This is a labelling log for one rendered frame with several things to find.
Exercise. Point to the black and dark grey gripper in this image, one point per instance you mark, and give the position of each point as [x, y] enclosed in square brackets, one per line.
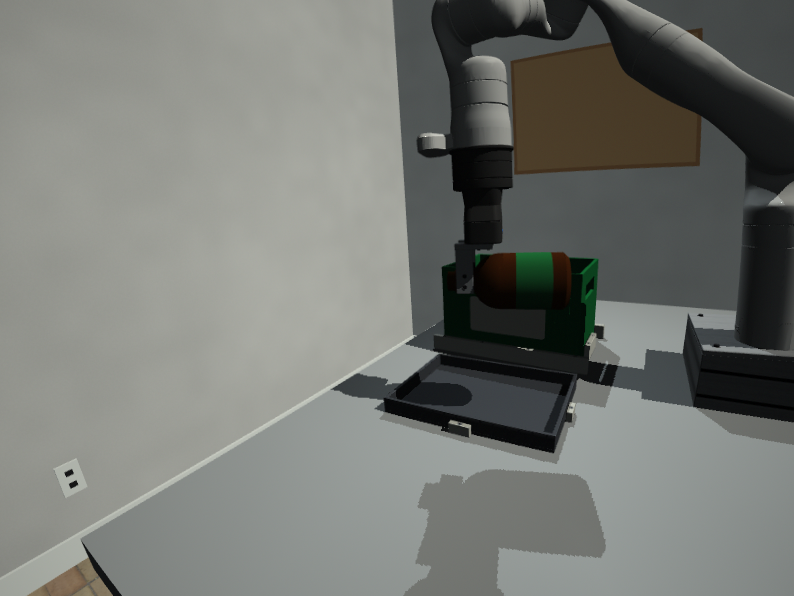
[481, 149]

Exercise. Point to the dark green crate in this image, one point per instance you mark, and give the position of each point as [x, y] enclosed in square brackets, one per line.
[562, 331]

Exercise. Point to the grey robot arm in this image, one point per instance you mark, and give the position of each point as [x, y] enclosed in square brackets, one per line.
[684, 70]

